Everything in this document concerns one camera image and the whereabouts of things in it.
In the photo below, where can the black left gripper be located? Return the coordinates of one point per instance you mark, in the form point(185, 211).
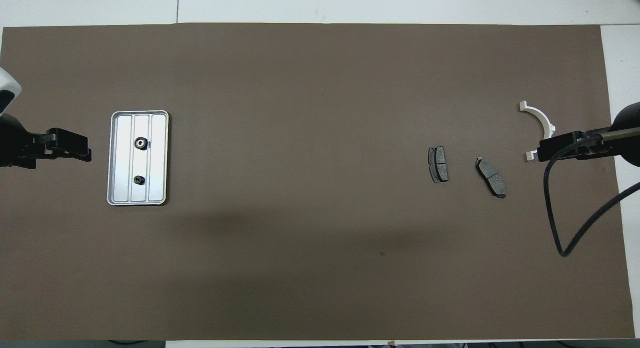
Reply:
point(15, 142)

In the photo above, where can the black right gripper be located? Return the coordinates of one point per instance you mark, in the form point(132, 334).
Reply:
point(625, 118)

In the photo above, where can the large black bearing gear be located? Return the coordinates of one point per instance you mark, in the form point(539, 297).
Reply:
point(141, 143)

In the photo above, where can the silver metal tray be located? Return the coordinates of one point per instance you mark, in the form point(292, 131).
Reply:
point(156, 162)

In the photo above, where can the long grey brake pad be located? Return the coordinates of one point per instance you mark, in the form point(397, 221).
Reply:
point(491, 177)

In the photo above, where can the short grey brake pad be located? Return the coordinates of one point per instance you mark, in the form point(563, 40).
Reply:
point(438, 163)

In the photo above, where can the brown table mat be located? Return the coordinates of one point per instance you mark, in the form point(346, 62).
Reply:
point(310, 188)

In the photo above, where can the white curved plastic bracket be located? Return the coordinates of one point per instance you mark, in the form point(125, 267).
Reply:
point(545, 121)

